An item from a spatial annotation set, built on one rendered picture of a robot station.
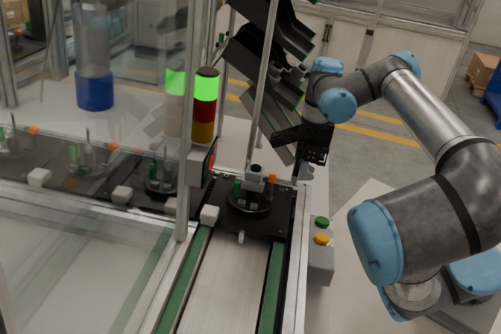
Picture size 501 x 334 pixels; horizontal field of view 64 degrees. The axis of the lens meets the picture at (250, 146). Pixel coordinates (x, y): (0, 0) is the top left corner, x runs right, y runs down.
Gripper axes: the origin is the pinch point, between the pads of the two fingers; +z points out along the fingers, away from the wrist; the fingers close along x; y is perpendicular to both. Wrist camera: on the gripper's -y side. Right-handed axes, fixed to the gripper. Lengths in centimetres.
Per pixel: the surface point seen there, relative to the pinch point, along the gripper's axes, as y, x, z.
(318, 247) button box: 10.2, -11.8, 11.4
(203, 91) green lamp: -22.3, -21.5, -30.8
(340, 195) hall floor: 45, 155, 107
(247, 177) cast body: -12.5, -2.2, 0.4
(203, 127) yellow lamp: -21.5, -21.4, -22.6
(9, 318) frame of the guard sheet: -24, -76, -31
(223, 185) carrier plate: -19.9, 5.3, 10.3
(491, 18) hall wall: 356, 804, 54
